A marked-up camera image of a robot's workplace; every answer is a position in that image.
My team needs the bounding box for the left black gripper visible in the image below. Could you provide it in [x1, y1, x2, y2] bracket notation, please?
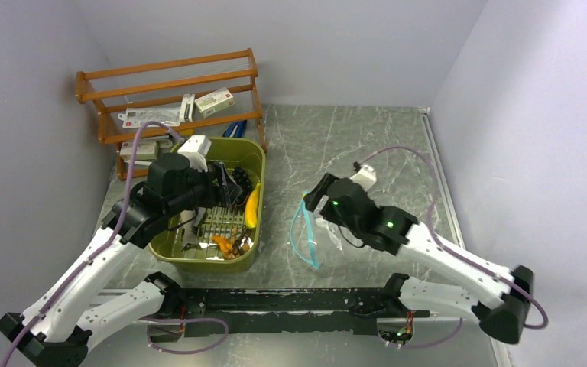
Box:
[166, 161, 242, 216]

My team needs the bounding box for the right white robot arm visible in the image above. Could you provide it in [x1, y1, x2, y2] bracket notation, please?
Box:
[302, 174, 535, 345]

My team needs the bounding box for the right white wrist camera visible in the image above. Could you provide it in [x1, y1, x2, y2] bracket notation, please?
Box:
[350, 162, 377, 192]

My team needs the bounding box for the clear zip top bag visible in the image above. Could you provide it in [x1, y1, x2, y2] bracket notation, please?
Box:
[287, 190, 365, 270]

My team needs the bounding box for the white green box on shelf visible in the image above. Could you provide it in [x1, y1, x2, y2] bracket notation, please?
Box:
[194, 87, 235, 118]

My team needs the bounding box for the yellow fake banana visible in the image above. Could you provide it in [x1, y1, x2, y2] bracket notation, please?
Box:
[245, 183, 261, 229]

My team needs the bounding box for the orange wooden shelf rack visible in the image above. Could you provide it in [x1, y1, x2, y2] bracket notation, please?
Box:
[74, 48, 268, 181]

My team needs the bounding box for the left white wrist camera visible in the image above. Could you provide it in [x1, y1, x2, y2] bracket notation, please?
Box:
[177, 135, 212, 172]

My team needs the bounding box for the orange fake fried food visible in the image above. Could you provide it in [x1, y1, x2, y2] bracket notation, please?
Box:
[211, 235, 235, 258]

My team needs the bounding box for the blue stapler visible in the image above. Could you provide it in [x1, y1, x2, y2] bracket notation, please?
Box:
[222, 120, 248, 138]

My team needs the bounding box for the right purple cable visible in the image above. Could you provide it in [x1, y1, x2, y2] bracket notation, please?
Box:
[359, 147, 550, 350]

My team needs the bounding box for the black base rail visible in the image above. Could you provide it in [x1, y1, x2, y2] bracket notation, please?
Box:
[155, 287, 430, 337]

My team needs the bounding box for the small white upright box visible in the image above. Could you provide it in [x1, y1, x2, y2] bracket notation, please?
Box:
[179, 94, 196, 124]

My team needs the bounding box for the clear blister pack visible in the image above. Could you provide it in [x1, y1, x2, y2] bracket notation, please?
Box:
[118, 108, 180, 128]

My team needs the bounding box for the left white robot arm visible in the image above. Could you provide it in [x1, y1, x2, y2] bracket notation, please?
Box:
[0, 152, 223, 366]

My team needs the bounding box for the olive green plastic bin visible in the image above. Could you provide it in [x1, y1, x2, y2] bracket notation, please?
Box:
[149, 135, 266, 273]

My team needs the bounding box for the dark fake grape bunch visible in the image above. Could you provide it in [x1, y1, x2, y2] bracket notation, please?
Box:
[232, 167, 253, 194]

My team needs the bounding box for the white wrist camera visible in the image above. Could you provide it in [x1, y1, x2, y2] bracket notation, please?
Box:
[177, 135, 212, 172]
[350, 162, 377, 192]

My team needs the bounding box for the white box lower shelf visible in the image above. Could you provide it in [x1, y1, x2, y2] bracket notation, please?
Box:
[118, 141, 159, 160]

